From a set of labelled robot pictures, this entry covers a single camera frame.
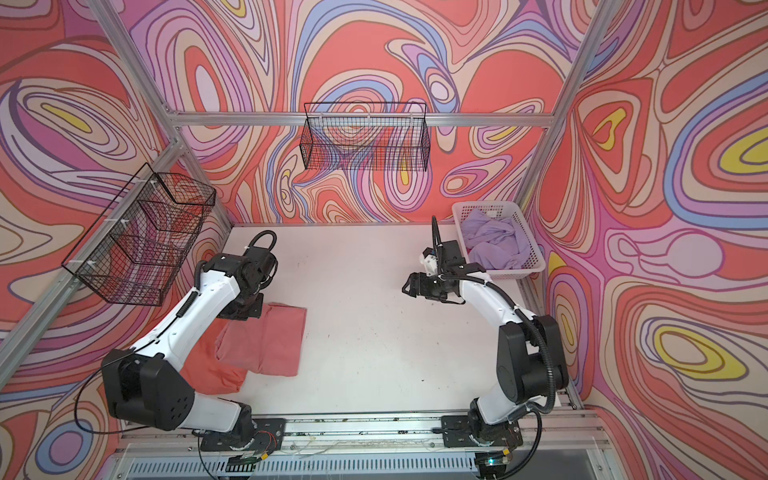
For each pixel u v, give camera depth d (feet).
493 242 3.47
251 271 1.94
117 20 2.31
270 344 2.75
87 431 1.36
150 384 1.32
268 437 2.36
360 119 2.85
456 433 2.39
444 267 2.28
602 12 2.27
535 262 3.23
